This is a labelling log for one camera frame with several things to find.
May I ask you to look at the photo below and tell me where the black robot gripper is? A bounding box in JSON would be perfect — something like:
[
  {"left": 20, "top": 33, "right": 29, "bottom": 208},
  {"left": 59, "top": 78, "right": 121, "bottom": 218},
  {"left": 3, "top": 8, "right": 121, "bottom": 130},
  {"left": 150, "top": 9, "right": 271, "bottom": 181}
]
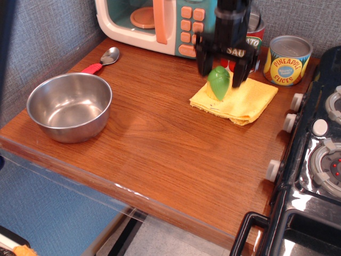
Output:
[{"left": 194, "top": 14, "right": 259, "bottom": 88}]

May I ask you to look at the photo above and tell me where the green yellow toy corn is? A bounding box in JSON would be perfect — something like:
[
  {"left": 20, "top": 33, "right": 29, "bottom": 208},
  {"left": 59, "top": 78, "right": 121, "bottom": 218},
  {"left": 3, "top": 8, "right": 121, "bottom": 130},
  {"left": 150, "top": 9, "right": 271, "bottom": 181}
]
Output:
[{"left": 206, "top": 66, "right": 230, "bottom": 101}]

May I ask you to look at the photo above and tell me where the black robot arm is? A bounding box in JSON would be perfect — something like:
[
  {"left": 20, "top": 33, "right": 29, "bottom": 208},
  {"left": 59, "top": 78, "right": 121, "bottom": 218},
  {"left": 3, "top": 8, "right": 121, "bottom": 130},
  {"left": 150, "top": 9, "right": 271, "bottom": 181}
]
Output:
[{"left": 194, "top": 1, "right": 259, "bottom": 88}]

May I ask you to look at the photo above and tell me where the yellow folded napkin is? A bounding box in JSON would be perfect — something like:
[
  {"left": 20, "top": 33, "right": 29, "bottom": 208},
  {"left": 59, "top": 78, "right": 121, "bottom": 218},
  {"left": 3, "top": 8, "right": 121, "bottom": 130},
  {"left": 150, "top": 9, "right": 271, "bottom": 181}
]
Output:
[{"left": 190, "top": 71, "right": 278, "bottom": 126}]

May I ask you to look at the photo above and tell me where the tomato sauce can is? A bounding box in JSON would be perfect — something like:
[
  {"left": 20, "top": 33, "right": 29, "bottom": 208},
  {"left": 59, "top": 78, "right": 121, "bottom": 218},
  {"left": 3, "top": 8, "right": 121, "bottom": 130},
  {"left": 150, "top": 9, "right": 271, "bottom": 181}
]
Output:
[{"left": 221, "top": 12, "right": 265, "bottom": 72}]

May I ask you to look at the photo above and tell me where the pineapple slices can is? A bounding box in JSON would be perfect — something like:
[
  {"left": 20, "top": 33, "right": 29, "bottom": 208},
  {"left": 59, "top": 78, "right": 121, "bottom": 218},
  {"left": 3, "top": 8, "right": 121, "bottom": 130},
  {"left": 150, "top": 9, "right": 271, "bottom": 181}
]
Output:
[{"left": 263, "top": 35, "right": 313, "bottom": 86}]

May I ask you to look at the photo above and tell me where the teal toy microwave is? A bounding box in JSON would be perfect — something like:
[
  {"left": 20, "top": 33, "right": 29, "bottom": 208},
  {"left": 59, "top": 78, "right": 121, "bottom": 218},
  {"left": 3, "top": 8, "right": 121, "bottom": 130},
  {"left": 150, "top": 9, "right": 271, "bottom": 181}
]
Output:
[{"left": 95, "top": 0, "right": 217, "bottom": 59}]

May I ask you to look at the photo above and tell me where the stainless steel bowl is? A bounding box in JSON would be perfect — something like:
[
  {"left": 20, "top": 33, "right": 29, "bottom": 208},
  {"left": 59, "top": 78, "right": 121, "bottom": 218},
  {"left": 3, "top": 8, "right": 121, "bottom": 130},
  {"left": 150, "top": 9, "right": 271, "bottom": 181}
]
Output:
[{"left": 26, "top": 73, "right": 112, "bottom": 143}]

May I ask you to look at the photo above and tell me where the black toy stove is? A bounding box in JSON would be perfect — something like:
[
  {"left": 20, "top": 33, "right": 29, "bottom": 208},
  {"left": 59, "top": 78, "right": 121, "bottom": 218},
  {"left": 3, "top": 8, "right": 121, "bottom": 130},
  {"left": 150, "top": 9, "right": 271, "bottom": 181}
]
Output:
[{"left": 230, "top": 46, "right": 340, "bottom": 255}]

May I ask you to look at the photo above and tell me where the orange plush object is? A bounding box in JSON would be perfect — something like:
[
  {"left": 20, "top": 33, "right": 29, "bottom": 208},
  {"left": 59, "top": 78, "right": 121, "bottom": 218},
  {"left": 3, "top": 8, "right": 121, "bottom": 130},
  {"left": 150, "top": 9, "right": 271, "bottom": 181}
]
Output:
[{"left": 1, "top": 245, "right": 38, "bottom": 256}]

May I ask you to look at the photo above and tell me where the red handled metal spoon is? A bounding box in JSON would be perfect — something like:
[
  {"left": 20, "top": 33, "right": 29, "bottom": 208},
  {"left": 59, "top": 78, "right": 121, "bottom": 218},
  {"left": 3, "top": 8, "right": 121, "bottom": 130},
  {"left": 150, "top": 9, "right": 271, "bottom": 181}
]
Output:
[{"left": 81, "top": 47, "right": 120, "bottom": 75}]

